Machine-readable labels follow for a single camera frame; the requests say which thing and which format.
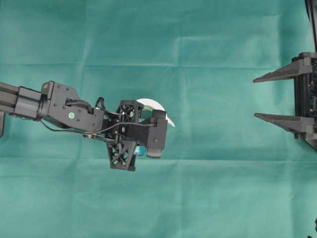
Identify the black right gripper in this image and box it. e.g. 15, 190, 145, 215
253, 52, 317, 150

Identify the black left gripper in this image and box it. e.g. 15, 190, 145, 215
103, 100, 149, 171

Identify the white duct tape roll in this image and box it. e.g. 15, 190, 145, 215
136, 98, 175, 128

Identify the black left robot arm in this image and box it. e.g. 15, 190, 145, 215
0, 81, 148, 171

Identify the green table cloth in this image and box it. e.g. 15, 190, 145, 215
0, 0, 317, 238

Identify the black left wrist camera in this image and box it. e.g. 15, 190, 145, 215
146, 110, 167, 158

